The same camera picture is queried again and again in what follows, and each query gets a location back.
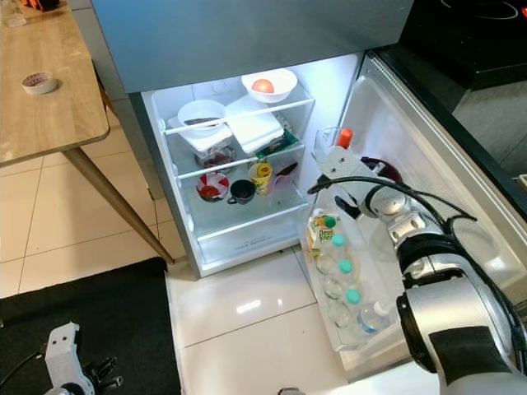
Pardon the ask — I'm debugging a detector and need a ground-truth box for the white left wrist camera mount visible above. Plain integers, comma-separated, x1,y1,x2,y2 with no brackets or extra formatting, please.
45,323,85,388

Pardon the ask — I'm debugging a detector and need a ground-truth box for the green food packet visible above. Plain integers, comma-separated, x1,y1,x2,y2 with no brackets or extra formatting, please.
255,128,301,159

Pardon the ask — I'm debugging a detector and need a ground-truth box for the white capped water bottle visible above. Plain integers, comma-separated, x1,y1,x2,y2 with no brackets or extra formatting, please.
358,300,392,334

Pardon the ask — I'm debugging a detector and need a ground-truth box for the clear tub with dark food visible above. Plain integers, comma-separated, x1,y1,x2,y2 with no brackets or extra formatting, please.
198,144,238,170

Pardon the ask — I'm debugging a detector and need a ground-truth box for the white flat rectangular tray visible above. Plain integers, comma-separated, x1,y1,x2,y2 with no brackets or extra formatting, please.
226,95,285,155

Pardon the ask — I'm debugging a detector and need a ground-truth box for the glass shelf white rail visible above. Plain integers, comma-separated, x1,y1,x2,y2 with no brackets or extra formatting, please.
183,204,304,244
163,92,315,137
173,140,305,180

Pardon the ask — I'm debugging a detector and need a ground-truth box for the silver two-door fridge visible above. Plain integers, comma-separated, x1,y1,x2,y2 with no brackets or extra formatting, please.
70,0,422,279

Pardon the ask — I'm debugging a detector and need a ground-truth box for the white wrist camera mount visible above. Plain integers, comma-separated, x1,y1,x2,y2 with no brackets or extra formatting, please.
45,323,85,388
317,146,365,184

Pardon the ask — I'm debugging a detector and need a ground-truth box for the white bowl holding fruit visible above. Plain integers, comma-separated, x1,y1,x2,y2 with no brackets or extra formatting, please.
241,67,298,104

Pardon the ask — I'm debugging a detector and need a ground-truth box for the teal capped water bottle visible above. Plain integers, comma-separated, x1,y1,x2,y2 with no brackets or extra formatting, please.
328,288,365,328
317,235,348,277
321,259,357,301

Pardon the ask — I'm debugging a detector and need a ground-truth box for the clear glass jar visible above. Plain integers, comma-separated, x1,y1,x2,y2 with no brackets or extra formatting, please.
4,0,28,28

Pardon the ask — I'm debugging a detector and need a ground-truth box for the dark maroon round object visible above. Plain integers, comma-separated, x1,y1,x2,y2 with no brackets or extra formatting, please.
361,156,404,184

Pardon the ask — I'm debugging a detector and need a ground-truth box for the orange and black tool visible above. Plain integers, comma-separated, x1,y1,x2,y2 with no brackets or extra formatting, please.
25,0,62,12

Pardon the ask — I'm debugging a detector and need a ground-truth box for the red and white bowl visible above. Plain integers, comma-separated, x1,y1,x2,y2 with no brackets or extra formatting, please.
196,172,231,203

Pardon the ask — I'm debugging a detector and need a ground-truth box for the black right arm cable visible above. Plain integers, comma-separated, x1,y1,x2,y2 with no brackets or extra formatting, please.
306,175,478,239

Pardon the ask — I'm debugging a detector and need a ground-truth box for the light wooden table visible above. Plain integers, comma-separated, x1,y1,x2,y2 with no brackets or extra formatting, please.
0,0,175,266

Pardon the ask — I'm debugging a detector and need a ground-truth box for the white bowl with dark food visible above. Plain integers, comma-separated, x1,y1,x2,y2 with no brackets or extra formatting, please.
177,99,227,137

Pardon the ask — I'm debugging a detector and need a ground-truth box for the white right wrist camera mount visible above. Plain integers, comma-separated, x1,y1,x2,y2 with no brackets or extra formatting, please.
317,146,365,184

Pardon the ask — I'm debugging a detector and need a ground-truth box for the black mug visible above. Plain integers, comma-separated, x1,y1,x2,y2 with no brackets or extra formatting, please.
226,179,258,206

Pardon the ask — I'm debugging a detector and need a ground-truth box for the green yellow juice carton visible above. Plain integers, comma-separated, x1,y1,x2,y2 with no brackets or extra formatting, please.
306,210,343,258

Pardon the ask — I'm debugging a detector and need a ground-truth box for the orange capped bottle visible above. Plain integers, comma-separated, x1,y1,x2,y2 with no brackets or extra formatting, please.
334,127,355,151

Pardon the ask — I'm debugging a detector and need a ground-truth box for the yellow paper cup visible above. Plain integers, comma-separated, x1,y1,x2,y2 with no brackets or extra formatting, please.
249,159,274,196

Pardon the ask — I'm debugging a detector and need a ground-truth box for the white lidded food container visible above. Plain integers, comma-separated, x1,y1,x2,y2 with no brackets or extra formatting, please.
183,125,236,155

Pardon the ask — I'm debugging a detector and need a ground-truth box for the beige tape roll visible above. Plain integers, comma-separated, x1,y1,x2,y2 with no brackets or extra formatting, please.
22,72,58,95

